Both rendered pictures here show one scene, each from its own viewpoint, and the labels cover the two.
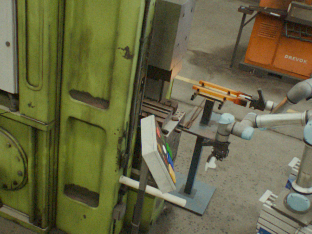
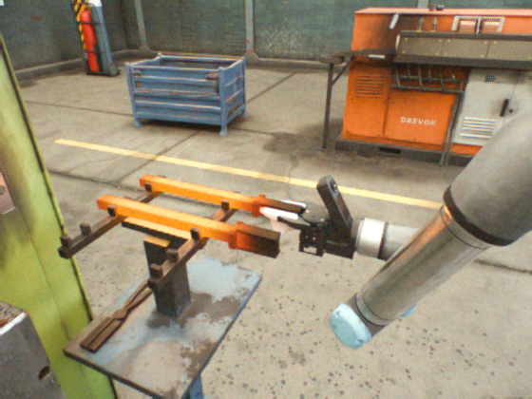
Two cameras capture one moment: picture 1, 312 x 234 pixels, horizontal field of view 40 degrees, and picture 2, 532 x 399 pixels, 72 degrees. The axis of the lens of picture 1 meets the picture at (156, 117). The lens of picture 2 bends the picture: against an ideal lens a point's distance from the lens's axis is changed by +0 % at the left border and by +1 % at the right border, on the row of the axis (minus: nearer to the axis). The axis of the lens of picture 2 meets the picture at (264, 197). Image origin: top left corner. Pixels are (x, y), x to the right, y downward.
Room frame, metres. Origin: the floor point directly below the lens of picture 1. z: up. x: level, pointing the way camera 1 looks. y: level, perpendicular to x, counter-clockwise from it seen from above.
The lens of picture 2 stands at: (2.23, -0.66, 1.41)
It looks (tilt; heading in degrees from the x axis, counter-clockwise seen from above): 29 degrees down; 5
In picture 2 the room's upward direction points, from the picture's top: straight up
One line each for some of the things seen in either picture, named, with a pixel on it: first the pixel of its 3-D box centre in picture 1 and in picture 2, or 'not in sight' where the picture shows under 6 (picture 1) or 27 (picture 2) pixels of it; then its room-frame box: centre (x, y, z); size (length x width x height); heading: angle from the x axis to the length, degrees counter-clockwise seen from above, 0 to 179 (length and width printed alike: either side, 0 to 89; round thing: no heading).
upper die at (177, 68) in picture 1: (146, 60); not in sight; (2.50, 0.12, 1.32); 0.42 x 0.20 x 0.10; 73
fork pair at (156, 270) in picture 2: (207, 99); (118, 248); (2.74, -0.35, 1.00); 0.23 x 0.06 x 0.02; 71
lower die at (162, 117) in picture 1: (139, 108); not in sight; (2.50, 0.12, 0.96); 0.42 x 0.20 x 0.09; 73
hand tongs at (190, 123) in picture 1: (198, 111); (170, 264); (3.00, -0.33, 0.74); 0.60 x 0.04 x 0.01; 163
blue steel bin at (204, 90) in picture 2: not in sight; (189, 91); (6.59, 0.64, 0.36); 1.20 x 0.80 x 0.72; 79
